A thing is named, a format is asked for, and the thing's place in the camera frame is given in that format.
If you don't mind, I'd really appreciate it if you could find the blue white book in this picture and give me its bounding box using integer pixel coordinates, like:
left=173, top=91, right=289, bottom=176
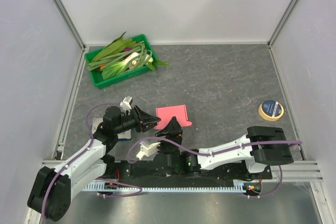
left=91, top=118, right=132, bottom=141

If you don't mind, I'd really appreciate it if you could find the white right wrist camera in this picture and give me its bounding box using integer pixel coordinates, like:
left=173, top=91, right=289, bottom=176
left=136, top=141, right=160, bottom=160

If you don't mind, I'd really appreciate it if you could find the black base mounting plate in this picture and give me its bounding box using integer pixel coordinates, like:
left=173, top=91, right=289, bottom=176
left=103, top=161, right=273, bottom=182

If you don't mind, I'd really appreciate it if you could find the yellow masking tape roll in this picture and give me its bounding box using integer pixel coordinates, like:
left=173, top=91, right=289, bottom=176
left=258, top=100, right=284, bottom=122

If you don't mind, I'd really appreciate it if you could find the bok choy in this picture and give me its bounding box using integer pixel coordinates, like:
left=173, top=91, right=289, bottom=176
left=102, top=59, right=131, bottom=80

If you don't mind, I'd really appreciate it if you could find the white radish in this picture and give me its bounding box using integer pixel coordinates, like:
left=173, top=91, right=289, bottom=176
left=125, top=52, right=153, bottom=66

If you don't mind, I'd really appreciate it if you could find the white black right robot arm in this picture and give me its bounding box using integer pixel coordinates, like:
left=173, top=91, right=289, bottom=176
left=155, top=118, right=294, bottom=181

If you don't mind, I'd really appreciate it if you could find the green long beans bundle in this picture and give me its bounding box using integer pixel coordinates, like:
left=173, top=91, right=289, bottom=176
left=87, top=41, right=153, bottom=72

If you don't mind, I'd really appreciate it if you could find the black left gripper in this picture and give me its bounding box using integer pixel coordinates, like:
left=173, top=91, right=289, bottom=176
left=114, top=104, right=160, bottom=134

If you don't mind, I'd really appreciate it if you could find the light blue cable duct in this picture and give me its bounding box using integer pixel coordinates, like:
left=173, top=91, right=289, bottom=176
left=82, top=180, right=246, bottom=193

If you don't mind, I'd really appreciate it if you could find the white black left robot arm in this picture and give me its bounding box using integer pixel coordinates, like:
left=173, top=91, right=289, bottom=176
left=27, top=106, right=160, bottom=221

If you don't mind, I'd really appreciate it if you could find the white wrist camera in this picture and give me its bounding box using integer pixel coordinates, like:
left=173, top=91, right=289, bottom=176
left=136, top=141, right=160, bottom=160
left=120, top=96, right=133, bottom=111

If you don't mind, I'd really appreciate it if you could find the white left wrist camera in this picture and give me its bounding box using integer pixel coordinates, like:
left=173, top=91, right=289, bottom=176
left=120, top=96, right=133, bottom=111

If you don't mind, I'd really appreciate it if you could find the green leafy vegetable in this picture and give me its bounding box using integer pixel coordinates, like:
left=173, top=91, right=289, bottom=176
left=91, top=32, right=134, bottom=62

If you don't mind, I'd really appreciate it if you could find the pink paper box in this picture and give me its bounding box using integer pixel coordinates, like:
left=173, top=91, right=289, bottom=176
left=154, top=104, right=192, bottom=130

